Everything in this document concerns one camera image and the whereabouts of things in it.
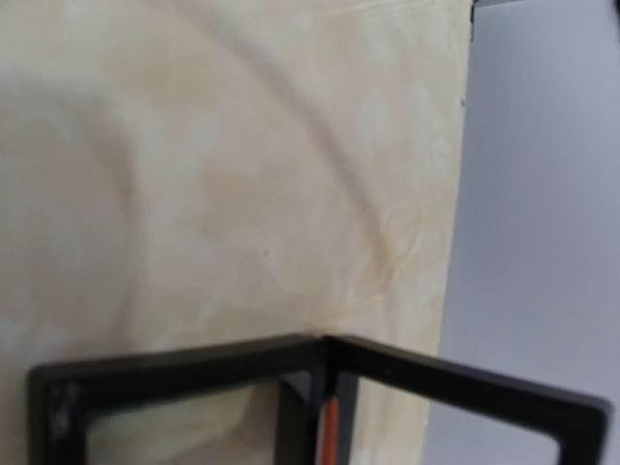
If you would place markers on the black display case far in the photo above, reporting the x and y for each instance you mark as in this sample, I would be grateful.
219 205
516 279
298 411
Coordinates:
318 378

